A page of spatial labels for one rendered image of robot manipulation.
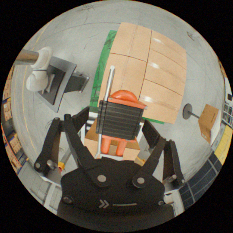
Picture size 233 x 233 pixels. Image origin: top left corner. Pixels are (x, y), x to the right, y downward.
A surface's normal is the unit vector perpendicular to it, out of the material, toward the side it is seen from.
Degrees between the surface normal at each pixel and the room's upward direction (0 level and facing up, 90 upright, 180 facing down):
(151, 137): 90
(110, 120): 0
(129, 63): 0
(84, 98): 0
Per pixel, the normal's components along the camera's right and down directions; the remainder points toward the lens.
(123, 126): 0.00, 0.33
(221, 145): -0.98, -0.21
